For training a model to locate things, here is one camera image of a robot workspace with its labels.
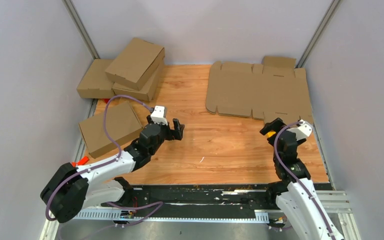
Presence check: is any cardboard box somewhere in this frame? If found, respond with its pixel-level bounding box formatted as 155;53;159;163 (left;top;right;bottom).
76;59;115;99
78;102;143;159
105;37;165;90
205;61;314;124
112;61;165;102

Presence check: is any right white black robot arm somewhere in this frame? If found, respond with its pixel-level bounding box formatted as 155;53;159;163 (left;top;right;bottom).
260;118;344;240

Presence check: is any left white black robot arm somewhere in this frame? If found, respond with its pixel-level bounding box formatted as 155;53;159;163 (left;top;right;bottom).
40;116;185;223

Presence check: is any yellow triangle piece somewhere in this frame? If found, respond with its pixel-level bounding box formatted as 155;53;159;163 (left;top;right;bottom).
266;131;276;138

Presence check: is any flat cardboard sheet underneath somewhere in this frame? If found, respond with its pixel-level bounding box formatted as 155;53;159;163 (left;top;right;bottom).
262;55;296;69

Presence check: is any orange plastic clip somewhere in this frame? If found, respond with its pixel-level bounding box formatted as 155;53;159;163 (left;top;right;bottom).
71;156;90;167

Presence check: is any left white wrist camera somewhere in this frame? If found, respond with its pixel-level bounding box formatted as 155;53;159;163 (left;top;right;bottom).
150;105;167;118

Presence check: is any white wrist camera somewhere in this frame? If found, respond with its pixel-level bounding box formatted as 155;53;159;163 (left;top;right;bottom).
289;119;313;139
150;105;167;118

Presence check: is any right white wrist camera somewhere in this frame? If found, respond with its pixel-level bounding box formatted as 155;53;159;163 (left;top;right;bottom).
289;119;313;139

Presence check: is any right aluminium corner post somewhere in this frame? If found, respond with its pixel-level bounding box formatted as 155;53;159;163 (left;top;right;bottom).
296;0;342;68

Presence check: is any aluminium corner post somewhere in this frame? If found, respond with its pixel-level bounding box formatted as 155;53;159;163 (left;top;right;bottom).
296;0;342;68
62;0;100;59

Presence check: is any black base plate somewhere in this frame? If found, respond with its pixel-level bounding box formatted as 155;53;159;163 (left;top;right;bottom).
119;183;334;220

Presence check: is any aluminium slotted rail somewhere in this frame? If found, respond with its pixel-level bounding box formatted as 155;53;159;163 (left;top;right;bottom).
74;207;269;224

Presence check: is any left aluminium corner post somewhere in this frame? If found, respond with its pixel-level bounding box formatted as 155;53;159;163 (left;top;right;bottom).
62;0;100;59

